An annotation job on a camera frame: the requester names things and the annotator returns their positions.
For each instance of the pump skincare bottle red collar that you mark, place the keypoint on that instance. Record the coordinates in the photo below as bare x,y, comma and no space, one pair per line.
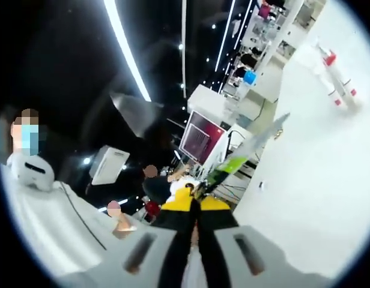
342,78

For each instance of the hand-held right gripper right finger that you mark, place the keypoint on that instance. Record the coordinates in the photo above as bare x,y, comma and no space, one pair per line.
221,240

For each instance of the long white counter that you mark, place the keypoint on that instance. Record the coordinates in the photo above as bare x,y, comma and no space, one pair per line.
263,94

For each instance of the monitor with red screen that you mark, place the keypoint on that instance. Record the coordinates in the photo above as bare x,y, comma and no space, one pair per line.
200,138

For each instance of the red object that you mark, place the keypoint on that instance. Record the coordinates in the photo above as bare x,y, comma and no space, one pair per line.
152,208

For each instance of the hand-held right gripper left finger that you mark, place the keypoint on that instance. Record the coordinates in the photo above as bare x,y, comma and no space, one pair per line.
173,240

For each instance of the white chest-worn device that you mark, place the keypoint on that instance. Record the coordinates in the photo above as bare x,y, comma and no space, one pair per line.
35,174

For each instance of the white rectangular box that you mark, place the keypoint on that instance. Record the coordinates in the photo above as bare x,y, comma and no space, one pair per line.
108,165

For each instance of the curved ceiling light strip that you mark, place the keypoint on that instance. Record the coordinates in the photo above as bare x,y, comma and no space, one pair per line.
128,51

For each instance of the blue container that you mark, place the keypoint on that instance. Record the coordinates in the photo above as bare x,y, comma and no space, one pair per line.
250,78

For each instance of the green brochure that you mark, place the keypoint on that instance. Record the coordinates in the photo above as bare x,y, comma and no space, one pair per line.
233,163

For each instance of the person's white shirt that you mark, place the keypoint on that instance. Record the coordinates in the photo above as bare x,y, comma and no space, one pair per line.
47,228

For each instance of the tall white skincare tube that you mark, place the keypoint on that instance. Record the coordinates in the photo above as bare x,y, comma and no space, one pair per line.
318,72

